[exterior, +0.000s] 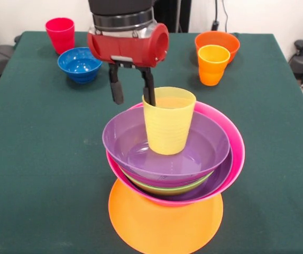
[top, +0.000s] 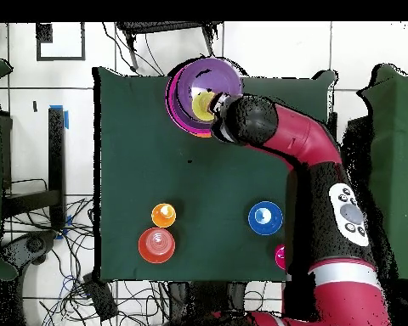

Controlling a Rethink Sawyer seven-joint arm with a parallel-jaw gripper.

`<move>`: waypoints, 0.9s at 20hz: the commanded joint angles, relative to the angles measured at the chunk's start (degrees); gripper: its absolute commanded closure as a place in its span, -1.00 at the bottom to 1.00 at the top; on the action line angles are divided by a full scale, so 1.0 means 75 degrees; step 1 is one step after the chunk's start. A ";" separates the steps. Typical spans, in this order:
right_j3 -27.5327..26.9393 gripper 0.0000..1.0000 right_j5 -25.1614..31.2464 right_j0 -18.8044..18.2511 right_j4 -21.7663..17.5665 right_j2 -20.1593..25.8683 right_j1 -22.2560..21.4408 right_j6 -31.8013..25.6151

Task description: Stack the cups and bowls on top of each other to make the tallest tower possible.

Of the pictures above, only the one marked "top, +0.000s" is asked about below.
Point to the large orange plastic bowl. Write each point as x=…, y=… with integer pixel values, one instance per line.
x=204, y=135

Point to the large pink plastic bowl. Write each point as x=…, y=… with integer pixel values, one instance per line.
x=169, y=102

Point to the blue plastic bowl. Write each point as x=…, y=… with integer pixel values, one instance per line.
x=265, y=218

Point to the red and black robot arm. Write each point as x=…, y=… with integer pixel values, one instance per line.
x=302, y=136

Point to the black stool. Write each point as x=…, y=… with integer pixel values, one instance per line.
x=166, y=26

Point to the dark green tablecloth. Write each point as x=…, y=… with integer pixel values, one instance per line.
x=139, y=152

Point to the orange plastic cup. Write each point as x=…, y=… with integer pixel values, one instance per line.
x=163, y=215

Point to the small red-orange plastic bowl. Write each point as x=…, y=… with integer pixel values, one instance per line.
x=156, y=245

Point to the red plastic cup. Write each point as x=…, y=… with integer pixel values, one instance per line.
x=280, y=258

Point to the black metal stand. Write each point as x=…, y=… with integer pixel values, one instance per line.
x=56, y=152

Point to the black power brick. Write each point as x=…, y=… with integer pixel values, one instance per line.
x=100, y=299

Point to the black floor frame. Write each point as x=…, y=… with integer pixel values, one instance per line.
x=44, y=34

